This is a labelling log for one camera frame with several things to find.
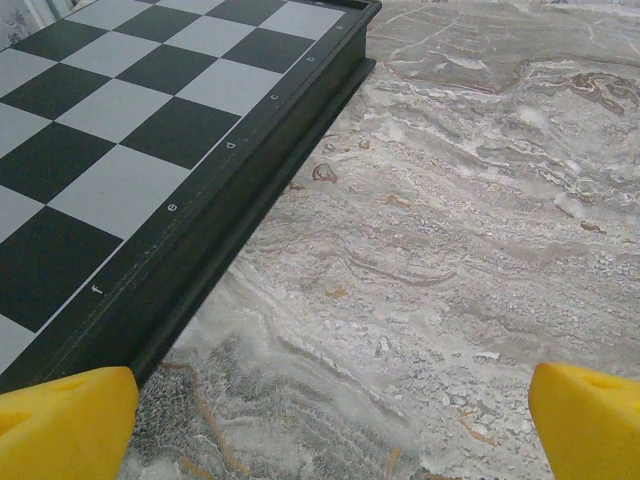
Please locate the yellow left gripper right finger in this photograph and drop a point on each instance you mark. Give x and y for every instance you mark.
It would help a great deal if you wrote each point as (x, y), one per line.
(590, 430)

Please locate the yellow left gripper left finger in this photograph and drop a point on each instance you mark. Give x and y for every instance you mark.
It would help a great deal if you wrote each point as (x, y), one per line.
(60, 430)

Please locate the black and white chessboard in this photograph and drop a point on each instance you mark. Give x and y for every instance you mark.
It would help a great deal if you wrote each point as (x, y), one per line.
(150, 125)

